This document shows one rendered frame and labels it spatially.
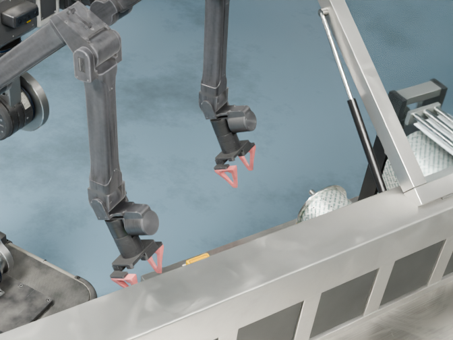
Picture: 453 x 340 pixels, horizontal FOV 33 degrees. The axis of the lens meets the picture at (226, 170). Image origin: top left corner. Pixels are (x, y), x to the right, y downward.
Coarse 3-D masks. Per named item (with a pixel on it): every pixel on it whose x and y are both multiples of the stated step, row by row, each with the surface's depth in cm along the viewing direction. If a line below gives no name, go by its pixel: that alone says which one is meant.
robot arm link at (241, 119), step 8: (208, 104) 206; (224, 104) 213; (208, 112) 207; (216, 112) 210; (224, 112) 207; (232, 112) 206; (240, 112) 205; (248, 112) 206; (232, 120) 207; (240, 120) 205; (248, 120) 206; (256, 120) 209; (232, 128) 208; (240, 128) 206; (248, 128) 206
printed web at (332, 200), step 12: (384, 168) 183; (384, 180) 185; (396, 180) 181; (324, 192) 175; (336, 192) 176; (312, 204) 174; (324, 204) 173; (336, 204) 172; (348, 204) 173; (312, 216) 174
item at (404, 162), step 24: (336, 0) 126; (336, 24) 126; (360, 48) 125; (360, 72) 124; (384, 96) 124; (360, 120) 126; (384, 120) 122; (384, 144) 124; (408, 144) 123; (408, 168) 121; (408, 192) 122; (432, 192) 122
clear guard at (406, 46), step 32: (352, 0) 130; (384, 0) 133; (416, 0) 136; (448, 0) 139; (384, 32) 130; (416, 32) 133; (448, 32) 136; (384, 64) 128; (416, 64) 131; (448, 64) 134; (416, 96) 128; (448, 96) 131; (416, 128) 126; (448, 128) 129; (448, 160) 127
